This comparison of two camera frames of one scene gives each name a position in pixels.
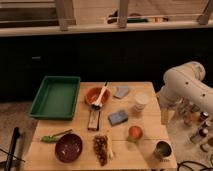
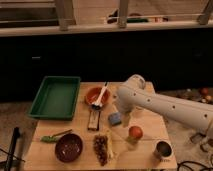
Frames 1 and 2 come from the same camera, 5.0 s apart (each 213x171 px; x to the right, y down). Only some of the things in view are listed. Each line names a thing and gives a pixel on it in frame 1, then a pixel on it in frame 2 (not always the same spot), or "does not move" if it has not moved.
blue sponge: (118, 118) does not move
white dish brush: (98, 104) does not move
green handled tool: (53, 138) does not move
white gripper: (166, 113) to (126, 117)
